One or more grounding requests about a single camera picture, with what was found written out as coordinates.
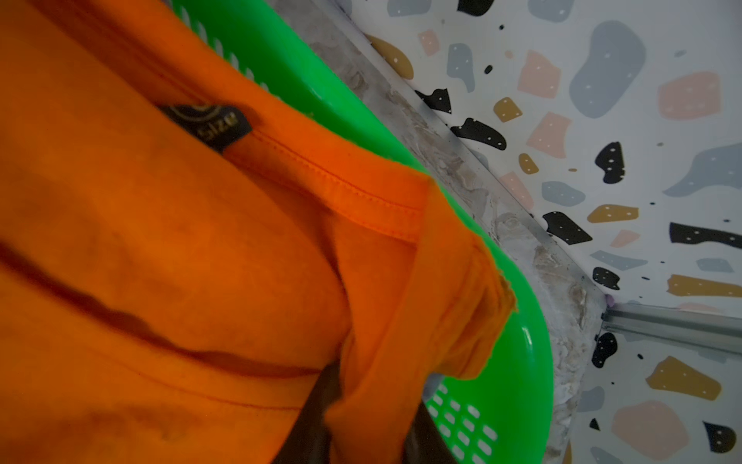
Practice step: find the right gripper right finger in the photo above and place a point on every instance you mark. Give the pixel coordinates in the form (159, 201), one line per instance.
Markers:
(424, 444)

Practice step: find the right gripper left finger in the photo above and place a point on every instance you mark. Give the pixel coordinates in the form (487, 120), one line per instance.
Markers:
(309, 439)

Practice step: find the green plastic basket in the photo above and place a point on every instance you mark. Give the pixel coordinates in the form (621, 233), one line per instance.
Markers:
(503, 416)

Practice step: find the orange t-shirt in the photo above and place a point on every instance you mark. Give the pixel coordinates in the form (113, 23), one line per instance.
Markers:
(182, 254)

